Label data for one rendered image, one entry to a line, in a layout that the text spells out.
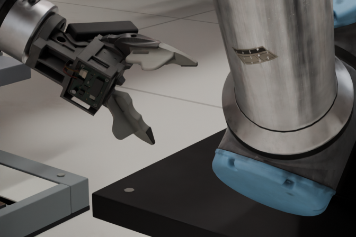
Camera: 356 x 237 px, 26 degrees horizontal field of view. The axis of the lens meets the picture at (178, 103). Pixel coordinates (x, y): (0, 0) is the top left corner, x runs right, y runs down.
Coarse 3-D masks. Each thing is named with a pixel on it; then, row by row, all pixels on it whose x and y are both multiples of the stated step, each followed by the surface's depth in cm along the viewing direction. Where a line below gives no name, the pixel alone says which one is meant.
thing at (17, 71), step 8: (0, 56) 131; (0, 64) 126; (8, 64) 126; (16, 64) 126; (24, 64) 127; (0, 72) 123; (8, 72) 124; (16, 72) 126; (24, 72) 127; (0, 80) 123; (8, 80) 125; (16, 80) 126
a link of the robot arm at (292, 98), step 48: (240, 0) 65; (288, 0) 64; (240, 48) 72; (288, 48) 70; (240, 96) 83; (288, 96) 77; (336, 96) 84; (240, 144) 88; (288, 144) 84; (336, 144) 86; (240, 192) 97; (288, 192) 88
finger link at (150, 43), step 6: (114, 36) 103; (120, 36) 102; (126, 36) 101; (132, 36) 102; (138, 36) 101; (144, 36) 101; (114, 42) 102; (120, 42) 101; (126, 42) 101; (132, 42) 101; (138, 42) 101; (144, 42) 101; (150, 42) 101; (156, 42) 101; (120, 48) 102; (126, 48) 102; (126, 54) 102
